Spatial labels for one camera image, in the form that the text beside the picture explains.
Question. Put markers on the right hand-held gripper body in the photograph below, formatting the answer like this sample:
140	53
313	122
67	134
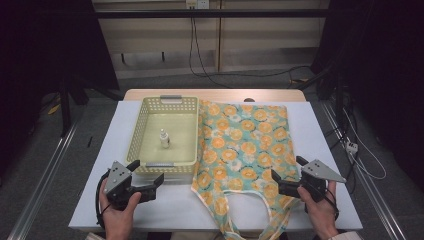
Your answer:
316	171

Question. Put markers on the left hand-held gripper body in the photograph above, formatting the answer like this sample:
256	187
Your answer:
116	180

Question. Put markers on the small white bottle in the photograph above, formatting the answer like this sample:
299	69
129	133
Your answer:
164	139

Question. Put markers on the orange floral fabric bag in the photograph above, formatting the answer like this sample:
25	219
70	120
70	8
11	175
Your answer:
246	143

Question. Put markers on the yellow plastic basket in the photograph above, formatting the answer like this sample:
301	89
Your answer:
173	120

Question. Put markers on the person's left hand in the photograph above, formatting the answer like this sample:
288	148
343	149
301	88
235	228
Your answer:
118	220

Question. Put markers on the person's right hand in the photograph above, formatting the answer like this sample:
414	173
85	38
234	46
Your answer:
321	213

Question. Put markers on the white table cover sheet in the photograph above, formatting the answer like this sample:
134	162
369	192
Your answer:
110	186

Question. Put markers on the white power strip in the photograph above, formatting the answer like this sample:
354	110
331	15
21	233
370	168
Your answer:
352	147

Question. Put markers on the black metal stand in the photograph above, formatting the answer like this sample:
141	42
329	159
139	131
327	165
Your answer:
65	110

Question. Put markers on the yellow floor tape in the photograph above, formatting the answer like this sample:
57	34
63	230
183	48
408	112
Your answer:
54	109

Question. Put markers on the aluminium floor rail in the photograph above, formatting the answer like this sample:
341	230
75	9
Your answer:
366	186
43	186

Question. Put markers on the black horizontal frame bar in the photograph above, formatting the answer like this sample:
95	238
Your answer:
206	13

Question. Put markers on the white wall outlet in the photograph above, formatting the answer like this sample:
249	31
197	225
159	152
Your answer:
197	4

